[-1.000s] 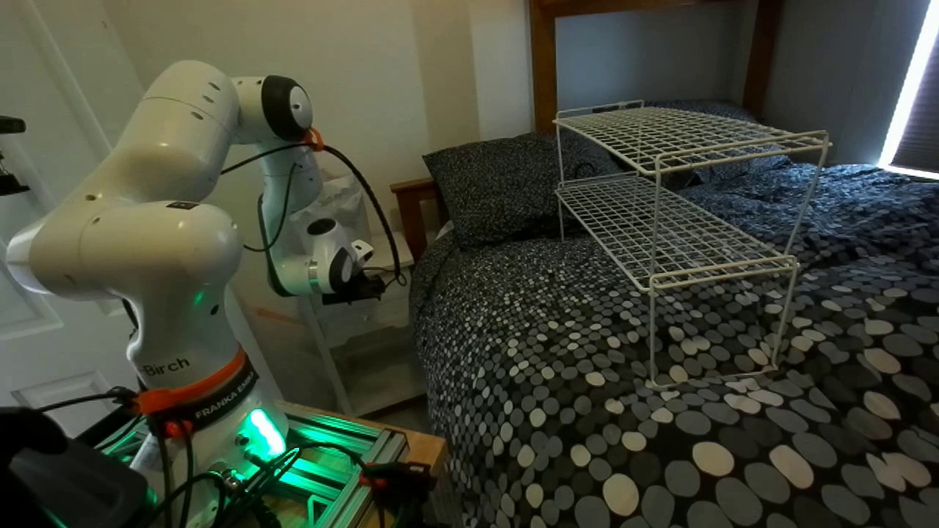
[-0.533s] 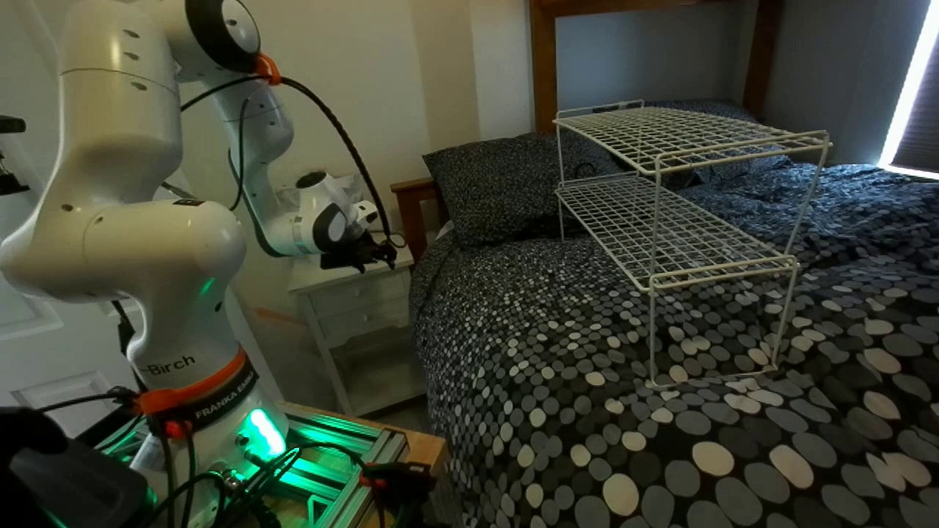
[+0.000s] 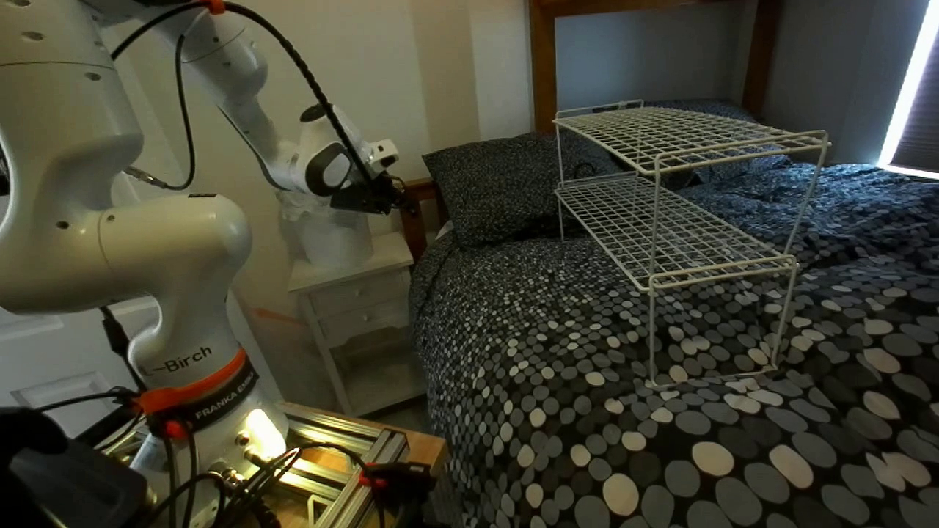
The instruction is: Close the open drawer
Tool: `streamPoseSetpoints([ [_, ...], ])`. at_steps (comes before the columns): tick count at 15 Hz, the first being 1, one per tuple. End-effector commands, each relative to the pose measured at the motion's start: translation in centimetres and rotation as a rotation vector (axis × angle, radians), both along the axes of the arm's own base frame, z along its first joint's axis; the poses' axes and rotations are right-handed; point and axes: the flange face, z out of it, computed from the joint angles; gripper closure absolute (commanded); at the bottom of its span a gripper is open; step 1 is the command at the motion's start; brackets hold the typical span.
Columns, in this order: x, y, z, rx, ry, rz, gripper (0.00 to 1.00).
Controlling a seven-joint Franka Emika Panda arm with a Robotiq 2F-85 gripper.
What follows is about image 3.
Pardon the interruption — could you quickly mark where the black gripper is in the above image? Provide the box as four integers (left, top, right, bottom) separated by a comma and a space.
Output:
328, 172, 423, 218

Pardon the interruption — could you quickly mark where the window roller blind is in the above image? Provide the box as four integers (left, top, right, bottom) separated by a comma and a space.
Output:
875, 0, 939, 184

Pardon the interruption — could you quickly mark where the robot base mounting frame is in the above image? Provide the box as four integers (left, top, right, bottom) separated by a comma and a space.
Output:
98, 398, 450, 528

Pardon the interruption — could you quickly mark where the wooden bunk bed frame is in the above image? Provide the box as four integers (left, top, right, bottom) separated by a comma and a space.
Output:
393, 0, 786, 263

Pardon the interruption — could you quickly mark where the white nightstand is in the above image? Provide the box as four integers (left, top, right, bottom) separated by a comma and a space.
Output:
284, 229, 428, 420

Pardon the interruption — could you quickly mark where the black device beside base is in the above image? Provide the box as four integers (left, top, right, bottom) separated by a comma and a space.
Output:
0, 407, 152, 528

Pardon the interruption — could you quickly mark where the white wire shelf rack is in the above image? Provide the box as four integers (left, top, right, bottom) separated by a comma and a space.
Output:
548, 97, 836, 389

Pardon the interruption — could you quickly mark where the dark dotted pillow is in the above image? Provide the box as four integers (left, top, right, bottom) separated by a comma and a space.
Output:
419, 128, 627, 249

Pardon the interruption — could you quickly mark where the dotted black grey duvet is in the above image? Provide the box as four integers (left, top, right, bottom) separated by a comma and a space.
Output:
409, 156, 939, 528

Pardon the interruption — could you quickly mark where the black clamp with red tips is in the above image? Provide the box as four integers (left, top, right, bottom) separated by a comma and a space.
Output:
359, 458, 440, 514

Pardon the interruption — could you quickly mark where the blue crumpled blanket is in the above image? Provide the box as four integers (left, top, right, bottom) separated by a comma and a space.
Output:
683, 156, 939, 271

